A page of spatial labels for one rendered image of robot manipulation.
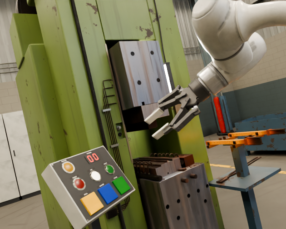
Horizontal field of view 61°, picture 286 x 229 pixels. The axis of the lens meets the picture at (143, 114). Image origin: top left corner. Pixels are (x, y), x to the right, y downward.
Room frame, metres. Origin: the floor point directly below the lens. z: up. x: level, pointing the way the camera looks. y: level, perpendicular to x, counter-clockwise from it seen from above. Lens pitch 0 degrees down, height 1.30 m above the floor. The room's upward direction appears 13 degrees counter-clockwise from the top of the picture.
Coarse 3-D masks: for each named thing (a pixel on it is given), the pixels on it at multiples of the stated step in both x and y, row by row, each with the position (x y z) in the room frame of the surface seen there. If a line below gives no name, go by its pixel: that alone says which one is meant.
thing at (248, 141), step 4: (260, 136) 1.37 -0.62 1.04; (212, 140) 1.67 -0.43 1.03; (216, 140) 1.63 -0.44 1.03; (220, 140) 1.60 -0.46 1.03; (224, 140) 1.56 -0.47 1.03; (228, 140) 1.53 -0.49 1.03; (232, 140) 1.50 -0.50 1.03; (236, 140) 1.48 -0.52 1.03; (240, 140) 1.46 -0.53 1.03; (244, 140) 1.42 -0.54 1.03; (248, 140) 1.42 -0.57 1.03; (252, 140) 1.40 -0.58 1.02; (256, 140) 1.38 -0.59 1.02; (260, 140) 1.36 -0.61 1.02; (248, 144) 1.42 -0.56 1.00; (252, 144) 1.39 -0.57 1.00; (256, 144) 1.37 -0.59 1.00; (260, 144) 1.36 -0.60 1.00
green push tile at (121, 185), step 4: (116, 180) 1.14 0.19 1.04; (120, 180) 1.16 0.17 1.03; (124, 180) 1.18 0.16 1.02; (116, 184) 1.12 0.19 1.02; (120, 184) 1.14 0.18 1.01; (124, 184) 1.16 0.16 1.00; (116, 188) 1.12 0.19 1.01; (120, 188) 1.12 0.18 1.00; (124, 188) 1.14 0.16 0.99; (128, 188) 1.16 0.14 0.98; (120, 192) 1.11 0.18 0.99; (124, 192) 1.12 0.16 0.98
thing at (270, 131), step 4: (284, 128) 1.49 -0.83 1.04; (240, 132) 1.75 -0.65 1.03; (244, 132) 1.70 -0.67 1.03; (248, 132) 1.67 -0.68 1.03; (252, 132) 1.64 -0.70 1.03; (260, 132) 1.60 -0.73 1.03; (264, 132) 1.57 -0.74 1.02; (268, 132) 1.54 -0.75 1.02; (272, 132) 1.54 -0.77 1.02; (276, 132) 1.52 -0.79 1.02; (280, 132) 1.50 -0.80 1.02; (284, 132) 1.48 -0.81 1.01; (228, 136) 1.82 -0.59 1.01
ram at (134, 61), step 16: (112, 48) 1.50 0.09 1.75; (128, 48) 1.46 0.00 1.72; (144, 48) 1.52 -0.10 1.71; (112, 64) 1.54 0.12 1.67; (128, 64) 1.44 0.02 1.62; (144, 64) 1.51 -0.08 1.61; (160, 64) 1.58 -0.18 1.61; (128, 80) 1.43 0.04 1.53; (144, 80) 1.49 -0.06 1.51; (160, 80) 1.56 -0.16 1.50; (128, 96) 1.45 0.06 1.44; (144, 96) 1.48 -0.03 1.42; (160, 96) 1.54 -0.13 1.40
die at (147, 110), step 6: (138, 108) 1.48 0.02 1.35; (144, 108) 1.47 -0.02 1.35; (150, 108) 1.49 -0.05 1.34; (156, 108) 1.51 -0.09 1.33; (126, 114) 1.61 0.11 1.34; (132, 114) 1.55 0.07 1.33; (138, 114) 1.49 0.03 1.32; (144, 114) 1.46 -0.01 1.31; (150, 114) 1.48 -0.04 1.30; (162, 114) 1.53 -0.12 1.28; (168, 114) 1.56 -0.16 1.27; (126, 120) 1.63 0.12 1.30; (132, 120) 1.57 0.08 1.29; (138, 120) 1.51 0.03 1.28
